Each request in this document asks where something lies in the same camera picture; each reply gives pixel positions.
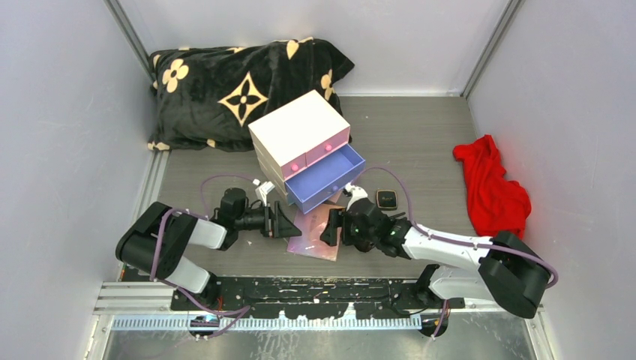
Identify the blue drawer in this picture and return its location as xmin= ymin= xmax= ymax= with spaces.
xmin=285 ymin=145 xmax=366 ymax=214

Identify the white pink drawer organizer box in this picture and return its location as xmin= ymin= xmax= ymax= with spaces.
xmin=248 ymin=90 xmax=350 ymax=205

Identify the black floral plush blanket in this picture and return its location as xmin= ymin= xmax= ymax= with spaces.
xmin=147 ymin=37 xmax=355 ymax=152

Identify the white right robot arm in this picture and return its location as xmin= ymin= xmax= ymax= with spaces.
xmin=319 ymin=199 xmax=551 ymax=319

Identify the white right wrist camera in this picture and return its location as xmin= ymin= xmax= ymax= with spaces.
xmin=343 ymin=182 xmax=368 ymax=210

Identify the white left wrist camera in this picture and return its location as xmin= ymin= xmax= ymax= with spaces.
xmin=252 ymin=178 xmax=275 ymax=206

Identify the black square compact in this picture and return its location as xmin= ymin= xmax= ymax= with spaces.
xmin=376 ymin=190 xmax=398 ymax=211

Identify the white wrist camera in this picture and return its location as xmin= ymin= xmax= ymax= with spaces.
xmin=343 ymin=182 xmax=368 ymax=210
xmin=252 ymin=178 xmax=275 ymax=206

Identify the holographic eyeshadow palette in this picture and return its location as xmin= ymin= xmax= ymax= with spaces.
xmin=286 ymin=204 xmax=342 ymax=262

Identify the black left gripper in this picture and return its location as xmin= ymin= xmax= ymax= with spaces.
xmin=235 ymin=202 xmax=302 ymax=239

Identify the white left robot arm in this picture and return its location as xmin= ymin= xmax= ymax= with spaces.
xmin=115 ymin=185 xmax=302 ymax=310

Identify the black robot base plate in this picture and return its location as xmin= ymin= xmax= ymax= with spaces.
xmin=171 ymin=276 xmax=466 ymax=320

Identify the red cloth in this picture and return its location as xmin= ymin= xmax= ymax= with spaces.
xmin=452 ymin=134 xmax=532 ymax=239

